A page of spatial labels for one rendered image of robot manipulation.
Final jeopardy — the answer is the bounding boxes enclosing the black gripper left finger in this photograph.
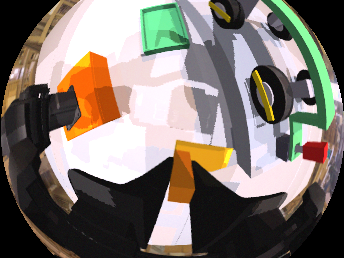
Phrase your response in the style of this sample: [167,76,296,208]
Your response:
[68,157,173,250]

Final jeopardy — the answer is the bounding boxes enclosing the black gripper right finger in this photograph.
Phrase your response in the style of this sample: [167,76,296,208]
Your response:
[189,160,288,254]

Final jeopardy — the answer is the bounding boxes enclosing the light grey ramp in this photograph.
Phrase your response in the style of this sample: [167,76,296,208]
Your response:
[176,0,297,178]

